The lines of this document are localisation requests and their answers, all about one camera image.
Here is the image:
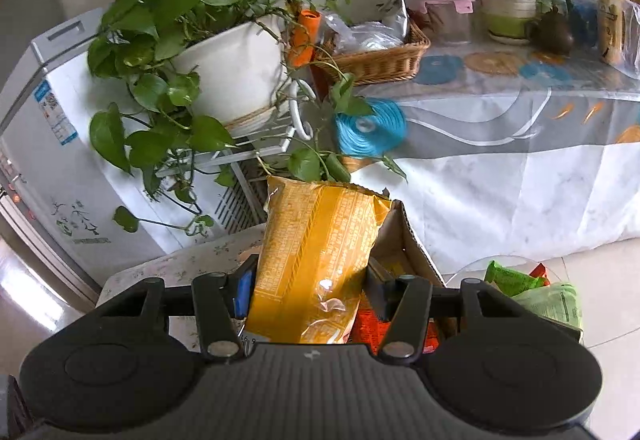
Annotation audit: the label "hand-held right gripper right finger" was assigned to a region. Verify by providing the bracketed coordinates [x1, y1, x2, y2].
[366, 257, 496, 365]

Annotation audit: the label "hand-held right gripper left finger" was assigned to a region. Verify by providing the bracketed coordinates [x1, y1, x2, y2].
[131, 255, 261, 363]

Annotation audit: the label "red orange snack packet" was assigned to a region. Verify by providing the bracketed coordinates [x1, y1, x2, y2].
[350, 292, 443, 356]

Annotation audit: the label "cardboard box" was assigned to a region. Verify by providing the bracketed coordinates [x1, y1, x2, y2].
[370, 199, 458, 356]

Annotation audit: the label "clear round bin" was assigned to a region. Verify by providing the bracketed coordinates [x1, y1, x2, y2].
[444, 254, 553, 293]

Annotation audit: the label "green snack bag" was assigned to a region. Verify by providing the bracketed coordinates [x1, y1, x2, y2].
[484, 261, 546, 297]

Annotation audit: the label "white metal plant stand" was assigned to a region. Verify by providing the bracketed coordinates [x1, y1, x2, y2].
[155, 70, 318, 235]

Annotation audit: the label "white grey tablecloth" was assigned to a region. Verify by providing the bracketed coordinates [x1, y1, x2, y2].
[350, 40, 640, 265]

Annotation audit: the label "pale green plastic bag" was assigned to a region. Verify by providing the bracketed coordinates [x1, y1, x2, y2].
[515, 282, 585, 332]

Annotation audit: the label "white refrigerator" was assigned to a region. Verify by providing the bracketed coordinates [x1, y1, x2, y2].
[0, 10, 221, 311]

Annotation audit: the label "white round plant pot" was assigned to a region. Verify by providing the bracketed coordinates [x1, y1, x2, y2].
[170, 12, 291, 125]

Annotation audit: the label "wicker basket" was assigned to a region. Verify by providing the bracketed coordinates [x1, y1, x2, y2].
[315, 20, 432, 86]

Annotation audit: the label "clear plastic bags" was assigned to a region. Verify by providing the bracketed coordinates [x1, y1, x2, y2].
[320, 10, 406, 53]

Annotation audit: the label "orange plastic tube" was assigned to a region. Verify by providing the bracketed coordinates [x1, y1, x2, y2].
[289, 10, 322, 68]

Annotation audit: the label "silver foil bag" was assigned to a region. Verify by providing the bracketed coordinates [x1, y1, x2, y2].
[382, 0, 412, 45]

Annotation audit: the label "clear container pink lid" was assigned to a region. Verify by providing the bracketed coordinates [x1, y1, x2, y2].
[422, 0, 478, 45]

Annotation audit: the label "green white plant pot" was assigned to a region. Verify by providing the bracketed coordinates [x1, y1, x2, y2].
[480, 0, 538, 45]

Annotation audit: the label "brown teapot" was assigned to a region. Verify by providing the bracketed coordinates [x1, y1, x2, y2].
[530, 10, 576, 55]

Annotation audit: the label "gold canister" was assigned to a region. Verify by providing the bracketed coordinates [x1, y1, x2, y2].
[597, 0, 627, 65]

